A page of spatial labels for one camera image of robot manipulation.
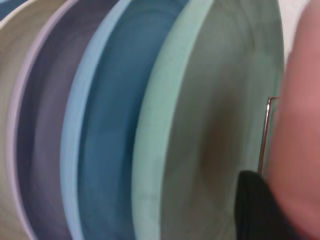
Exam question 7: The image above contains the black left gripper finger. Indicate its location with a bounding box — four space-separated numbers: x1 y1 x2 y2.
234 169 305 240

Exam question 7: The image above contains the pink round plate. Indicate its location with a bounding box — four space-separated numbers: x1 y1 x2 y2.
262 0 320 240

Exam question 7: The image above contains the green round plate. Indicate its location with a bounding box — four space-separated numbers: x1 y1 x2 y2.
131 0 286 240

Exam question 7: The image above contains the blue round plate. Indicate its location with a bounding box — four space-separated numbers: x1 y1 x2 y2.
59 0 191 240
0 0 30 20

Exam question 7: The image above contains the dark purple round plate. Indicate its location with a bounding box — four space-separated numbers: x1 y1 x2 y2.
6 0 126 240

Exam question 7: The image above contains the beige round plate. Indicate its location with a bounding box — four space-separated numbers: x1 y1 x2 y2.
0 0 76 240

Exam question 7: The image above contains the metal wire plate rack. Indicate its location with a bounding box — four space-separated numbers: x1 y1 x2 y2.
257 96 281 176

